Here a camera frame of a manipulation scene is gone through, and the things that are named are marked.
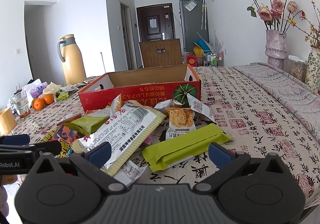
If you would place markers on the cracker pack with window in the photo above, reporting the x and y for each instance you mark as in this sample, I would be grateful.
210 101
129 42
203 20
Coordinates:
181 121

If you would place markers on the purple tissue pack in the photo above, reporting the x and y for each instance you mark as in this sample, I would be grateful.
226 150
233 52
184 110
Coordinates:
38 90

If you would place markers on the colourful orange blue snack bag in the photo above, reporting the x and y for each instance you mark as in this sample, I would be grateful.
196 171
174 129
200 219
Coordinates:
65 136

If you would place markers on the brown wooden chair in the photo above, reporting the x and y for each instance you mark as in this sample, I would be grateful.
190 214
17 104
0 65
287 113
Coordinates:
161 53

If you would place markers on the glass cup with goji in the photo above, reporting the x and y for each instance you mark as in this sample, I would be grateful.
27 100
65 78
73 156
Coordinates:
21 104

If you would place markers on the dried pink roses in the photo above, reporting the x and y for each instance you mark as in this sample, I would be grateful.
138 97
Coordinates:
277 15

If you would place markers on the grey patterned runner cloth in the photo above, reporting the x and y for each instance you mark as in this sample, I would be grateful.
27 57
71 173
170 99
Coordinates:
294 95

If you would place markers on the long white striped snack pack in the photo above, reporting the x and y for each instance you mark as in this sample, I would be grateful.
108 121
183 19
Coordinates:
126 130

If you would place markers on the clear jar with snacks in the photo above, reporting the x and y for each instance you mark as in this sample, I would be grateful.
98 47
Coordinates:
297 67

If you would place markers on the orange mandarin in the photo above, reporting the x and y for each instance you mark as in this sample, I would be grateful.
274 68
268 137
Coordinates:
38 104
48 99

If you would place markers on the wire storage rack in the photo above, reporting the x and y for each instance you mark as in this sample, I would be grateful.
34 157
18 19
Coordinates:
213 59

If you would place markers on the white cloth flower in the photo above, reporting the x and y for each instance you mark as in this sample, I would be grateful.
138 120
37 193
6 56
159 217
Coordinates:
52 88

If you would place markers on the yellow thermos jug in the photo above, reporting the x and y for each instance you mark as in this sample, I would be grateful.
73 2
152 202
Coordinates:
71 60

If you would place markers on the orange mandarin front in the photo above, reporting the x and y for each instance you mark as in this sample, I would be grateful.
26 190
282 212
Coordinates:
38 104

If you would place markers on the red cardboard snack box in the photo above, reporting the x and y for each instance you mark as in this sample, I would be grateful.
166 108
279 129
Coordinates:
148 86

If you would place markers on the grey refrigerator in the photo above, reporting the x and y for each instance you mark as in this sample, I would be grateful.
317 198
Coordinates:
192 22

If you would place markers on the pink textured vase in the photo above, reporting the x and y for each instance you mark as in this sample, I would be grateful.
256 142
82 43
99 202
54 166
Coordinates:
276 48

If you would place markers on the floral patterned vase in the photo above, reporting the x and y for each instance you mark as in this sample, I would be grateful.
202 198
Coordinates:
313 69

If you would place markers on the dark brown entrance door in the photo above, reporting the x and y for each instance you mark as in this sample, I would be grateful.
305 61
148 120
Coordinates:
156 22

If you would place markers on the long green snack bar pack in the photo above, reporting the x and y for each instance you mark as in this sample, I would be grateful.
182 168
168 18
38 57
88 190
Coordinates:
168 153

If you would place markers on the small green snack pack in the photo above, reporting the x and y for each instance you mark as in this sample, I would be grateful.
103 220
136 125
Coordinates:
88 124

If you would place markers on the orange mandarin back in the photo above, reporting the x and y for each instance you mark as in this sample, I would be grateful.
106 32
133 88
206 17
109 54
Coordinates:
48 99

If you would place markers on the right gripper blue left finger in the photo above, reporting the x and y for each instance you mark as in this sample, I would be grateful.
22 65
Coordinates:
99 155

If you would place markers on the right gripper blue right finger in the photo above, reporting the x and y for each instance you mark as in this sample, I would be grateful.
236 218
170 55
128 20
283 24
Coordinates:
220 156

